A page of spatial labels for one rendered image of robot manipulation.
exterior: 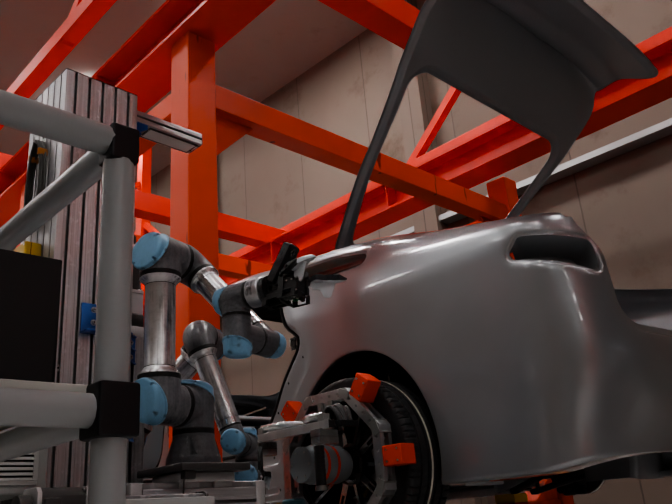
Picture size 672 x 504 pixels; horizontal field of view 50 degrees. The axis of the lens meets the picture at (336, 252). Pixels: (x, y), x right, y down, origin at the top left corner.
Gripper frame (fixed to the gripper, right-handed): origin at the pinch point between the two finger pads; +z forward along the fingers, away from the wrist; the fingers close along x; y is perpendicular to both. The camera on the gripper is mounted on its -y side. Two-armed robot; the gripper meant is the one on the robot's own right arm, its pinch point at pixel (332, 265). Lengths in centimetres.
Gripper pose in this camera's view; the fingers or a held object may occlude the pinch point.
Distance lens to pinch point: 176.7
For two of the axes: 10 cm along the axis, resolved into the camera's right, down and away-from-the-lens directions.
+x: -5.2, -3.9, -7.6
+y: 0.0, 8.9, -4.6
